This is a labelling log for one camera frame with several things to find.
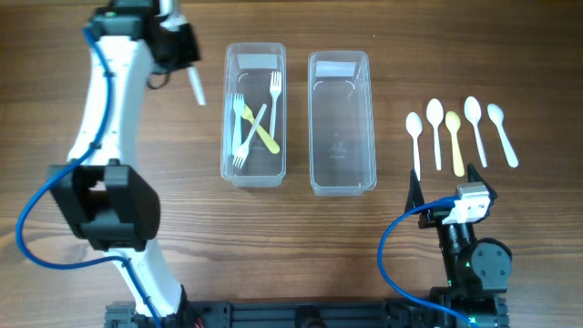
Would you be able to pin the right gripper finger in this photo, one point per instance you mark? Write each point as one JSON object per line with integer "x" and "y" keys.
{"x": 473, "y": 176}
{"x": 415, "y": 196}

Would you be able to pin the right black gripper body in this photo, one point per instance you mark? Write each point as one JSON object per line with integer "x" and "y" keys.
{"x": 437, "y": 217}

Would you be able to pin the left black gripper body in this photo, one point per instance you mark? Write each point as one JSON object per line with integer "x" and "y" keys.
{"x": 180, "y": 46}

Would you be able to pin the curved white plastic fork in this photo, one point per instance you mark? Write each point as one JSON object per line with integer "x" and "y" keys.
{"x": 275, "y": 91}

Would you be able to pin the thin white plastic fork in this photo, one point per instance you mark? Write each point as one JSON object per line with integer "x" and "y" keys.
{"x": 243, "y": 150}

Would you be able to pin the yellow plastic fork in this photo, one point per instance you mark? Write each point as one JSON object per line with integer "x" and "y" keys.
{"x": 267, "y": 139}

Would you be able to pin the wide white plastic fork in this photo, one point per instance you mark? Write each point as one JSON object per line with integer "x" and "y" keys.
{"x": 238, "y": 108}

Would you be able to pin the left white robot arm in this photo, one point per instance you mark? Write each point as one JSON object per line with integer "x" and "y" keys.
{"x": 99, "y": 191}

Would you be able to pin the left clear plastic container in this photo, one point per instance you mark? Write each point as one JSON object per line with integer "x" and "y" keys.
{"x": 248, "y": 68}

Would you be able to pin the clear plastic container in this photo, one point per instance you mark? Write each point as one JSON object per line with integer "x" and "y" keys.
{"x": 341, "y": 129}
{"x": 248, "y": 68}

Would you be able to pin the right clear plastic container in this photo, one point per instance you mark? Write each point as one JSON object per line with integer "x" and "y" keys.
{"x": 341, "y": 129}

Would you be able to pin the yellow plastic spoon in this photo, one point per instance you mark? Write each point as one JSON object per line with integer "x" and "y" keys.
{"x": 453, "y": 124}

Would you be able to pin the white plastic spoon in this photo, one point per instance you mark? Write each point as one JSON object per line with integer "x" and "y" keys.
{"x": 496, "y": 115}
{"x": 435, "y": 115}
{"x": 414, "y": 127}
{"x": 473, "y": 114}

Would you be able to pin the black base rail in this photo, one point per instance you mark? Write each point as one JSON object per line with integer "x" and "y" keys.
{"x": 288, "y": 314}

